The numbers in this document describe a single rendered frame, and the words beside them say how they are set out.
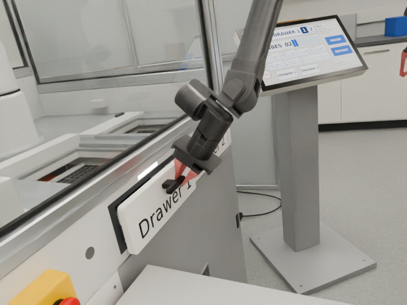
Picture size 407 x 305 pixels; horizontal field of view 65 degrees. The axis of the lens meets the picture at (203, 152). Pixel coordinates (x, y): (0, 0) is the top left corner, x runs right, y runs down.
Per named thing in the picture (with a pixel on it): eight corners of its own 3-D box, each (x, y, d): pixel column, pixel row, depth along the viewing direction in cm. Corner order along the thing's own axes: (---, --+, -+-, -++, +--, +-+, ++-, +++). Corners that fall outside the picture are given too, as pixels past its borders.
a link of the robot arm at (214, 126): (225, 119, 60) (241, 116, 65) (201, 97, 63) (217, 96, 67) (209, 146, 64) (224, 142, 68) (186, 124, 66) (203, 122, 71)
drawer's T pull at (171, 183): (186, 180, 74) (185, 174, 74) (171, 195, 68) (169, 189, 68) (172, 178, 76) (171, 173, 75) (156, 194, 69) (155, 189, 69)
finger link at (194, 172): (172, 167, 78) (189, 138, 73) (196, 184, 77) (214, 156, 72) (158, 179, 72) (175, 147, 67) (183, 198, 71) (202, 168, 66)
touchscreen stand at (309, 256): (376, 267, 160) (389, 56, 124) (298, 299, 148) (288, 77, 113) (313, 219, 205) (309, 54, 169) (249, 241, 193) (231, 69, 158)
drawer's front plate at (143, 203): (196, 187, 88) (190, 150, 84) (136, 256, 63) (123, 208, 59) (191, 187, 88) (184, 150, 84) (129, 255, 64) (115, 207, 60)
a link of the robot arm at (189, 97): (247, 85, 59) (256, 99, 67) (205, 50, 63) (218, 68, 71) (204, 133, 60) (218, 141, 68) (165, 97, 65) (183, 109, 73)
